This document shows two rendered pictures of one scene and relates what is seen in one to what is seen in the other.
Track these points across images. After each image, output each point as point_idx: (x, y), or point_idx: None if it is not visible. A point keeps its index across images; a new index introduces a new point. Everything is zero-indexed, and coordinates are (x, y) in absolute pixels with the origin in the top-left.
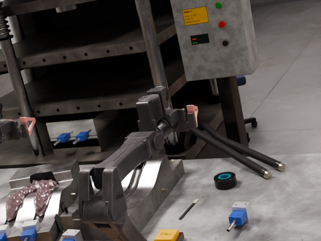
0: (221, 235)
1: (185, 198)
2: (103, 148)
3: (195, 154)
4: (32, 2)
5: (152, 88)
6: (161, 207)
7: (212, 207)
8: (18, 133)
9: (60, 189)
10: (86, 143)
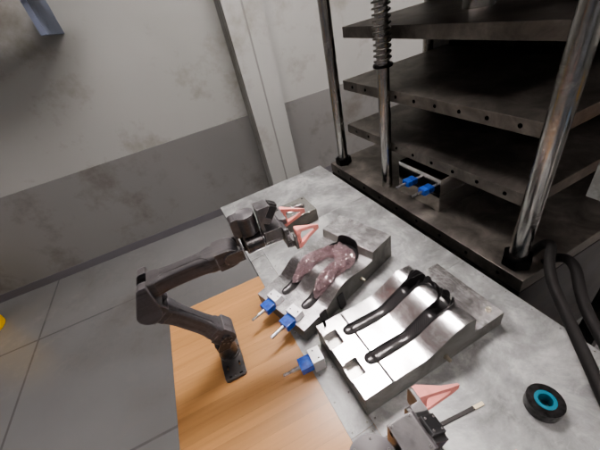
0: None
1: (470, 384)
2: (442, 208)
3: (542, 275)
4: (421, 25)
5: (408, 416)
6: (431, 375)
7: (492, 443)
8: (288, 242)
9: (346, 277)
10: (427, 196)
